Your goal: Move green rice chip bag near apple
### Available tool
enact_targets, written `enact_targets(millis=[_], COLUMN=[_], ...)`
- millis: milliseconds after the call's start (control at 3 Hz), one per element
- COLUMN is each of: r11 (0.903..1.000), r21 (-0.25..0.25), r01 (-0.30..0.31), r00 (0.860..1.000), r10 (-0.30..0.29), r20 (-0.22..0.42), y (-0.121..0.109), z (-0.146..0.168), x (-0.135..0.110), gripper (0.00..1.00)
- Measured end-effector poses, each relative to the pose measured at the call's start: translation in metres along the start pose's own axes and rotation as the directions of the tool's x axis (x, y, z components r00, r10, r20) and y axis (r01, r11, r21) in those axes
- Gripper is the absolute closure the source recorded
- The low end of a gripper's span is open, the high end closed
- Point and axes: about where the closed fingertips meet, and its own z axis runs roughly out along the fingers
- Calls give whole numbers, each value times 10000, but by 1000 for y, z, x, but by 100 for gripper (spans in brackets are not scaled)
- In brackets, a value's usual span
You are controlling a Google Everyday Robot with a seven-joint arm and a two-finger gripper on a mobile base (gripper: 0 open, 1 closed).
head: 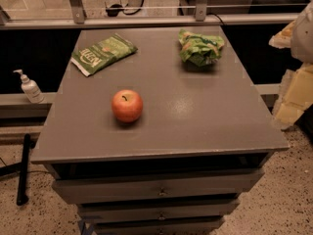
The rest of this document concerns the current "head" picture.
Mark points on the white pump bottle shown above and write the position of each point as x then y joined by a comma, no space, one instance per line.
30,88

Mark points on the dark green snack bag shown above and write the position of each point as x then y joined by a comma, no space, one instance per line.
100,55

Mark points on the red apple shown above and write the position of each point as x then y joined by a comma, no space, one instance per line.
127,105

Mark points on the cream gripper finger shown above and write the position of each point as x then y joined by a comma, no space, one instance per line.
295,95
283,38

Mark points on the bottom grey drawer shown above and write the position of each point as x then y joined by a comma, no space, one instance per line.
160,227

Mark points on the top grey drawer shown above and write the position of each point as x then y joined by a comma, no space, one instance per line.
159,186

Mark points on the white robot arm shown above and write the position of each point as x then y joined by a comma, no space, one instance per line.
302,38

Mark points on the green rice chip bag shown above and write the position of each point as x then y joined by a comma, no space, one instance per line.
201,50

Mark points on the black stand leg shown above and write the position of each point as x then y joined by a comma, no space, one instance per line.
22,198

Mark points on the middle grey drawer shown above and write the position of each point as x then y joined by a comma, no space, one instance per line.
159,211

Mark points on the grey drawer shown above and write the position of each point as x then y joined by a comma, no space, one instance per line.
160,227
159,211
159,186

